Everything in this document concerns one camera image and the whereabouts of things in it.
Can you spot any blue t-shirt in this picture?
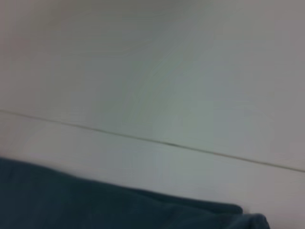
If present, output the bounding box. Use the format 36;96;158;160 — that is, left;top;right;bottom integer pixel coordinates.
0;156;271;229

